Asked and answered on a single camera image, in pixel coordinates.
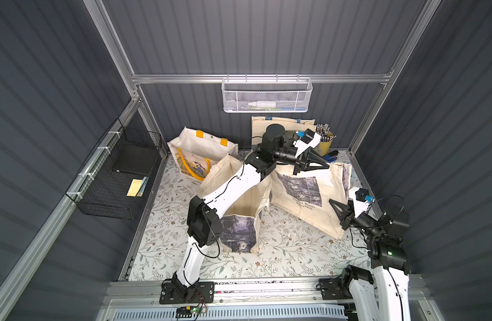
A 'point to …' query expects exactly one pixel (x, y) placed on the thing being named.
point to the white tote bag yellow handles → (195, 152)
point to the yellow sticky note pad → (134, 187)
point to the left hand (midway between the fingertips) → (329, 166)
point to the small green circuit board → (186, 311)
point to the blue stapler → (331, 156)
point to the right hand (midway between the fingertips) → (335, 201)
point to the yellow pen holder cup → (324, 147)
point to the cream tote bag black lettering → (291, 124)
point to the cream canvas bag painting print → (305, 196)
